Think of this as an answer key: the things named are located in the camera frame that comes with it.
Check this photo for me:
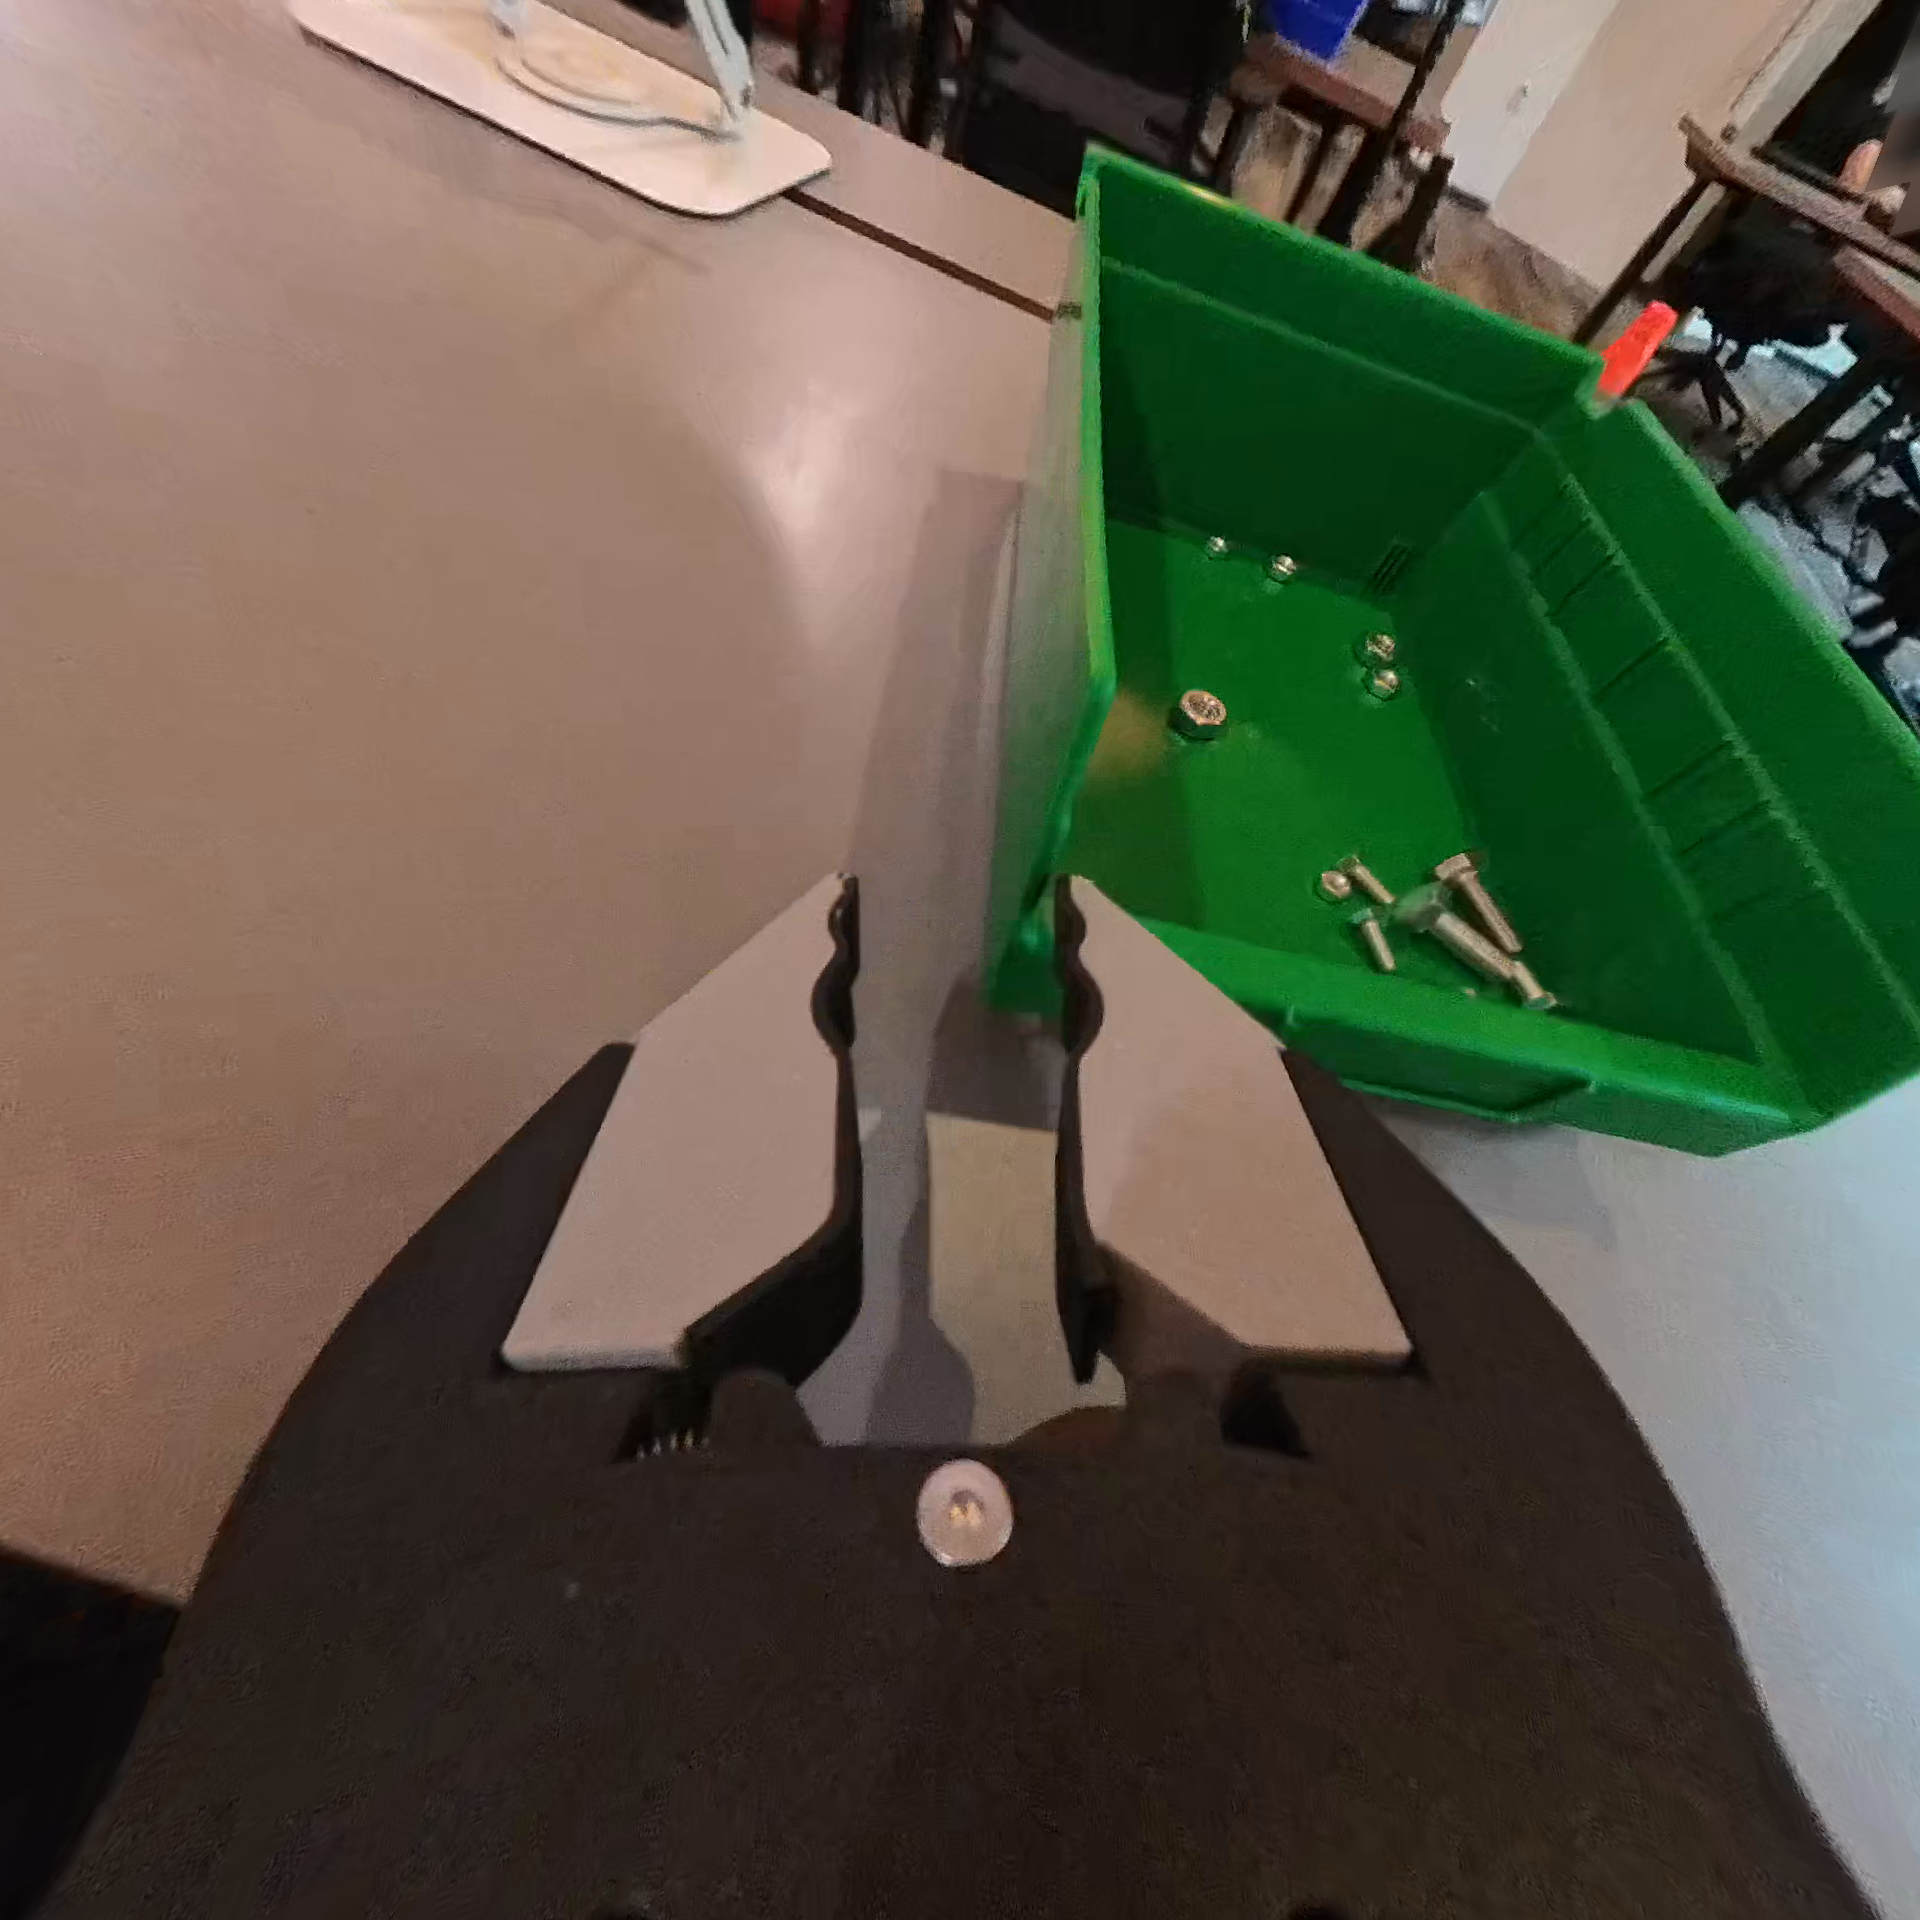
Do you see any orange traffic cone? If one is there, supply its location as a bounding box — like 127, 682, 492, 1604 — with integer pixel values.
1598, 300, 1678, 399

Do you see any white document stand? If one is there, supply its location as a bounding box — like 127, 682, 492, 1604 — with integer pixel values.
284, 0, 835, 221

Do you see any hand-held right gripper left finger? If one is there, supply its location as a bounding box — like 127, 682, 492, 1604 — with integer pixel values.
499, 871, 867, 1393

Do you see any wooden side table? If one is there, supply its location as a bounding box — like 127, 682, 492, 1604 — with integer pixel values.
1575, 111, 1920, 498

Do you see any green plastic bin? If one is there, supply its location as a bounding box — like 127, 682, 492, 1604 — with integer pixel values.
982, 145, 1920, 1156

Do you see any brown wooden table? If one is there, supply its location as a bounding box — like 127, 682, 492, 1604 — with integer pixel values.
1244, 30, 1457, 241

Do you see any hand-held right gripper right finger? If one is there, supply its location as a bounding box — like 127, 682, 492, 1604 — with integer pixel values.
1052, 875, 1415, 1385

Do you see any black office chair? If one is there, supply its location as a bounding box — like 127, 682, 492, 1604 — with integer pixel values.
1666, 211, 1855, 436

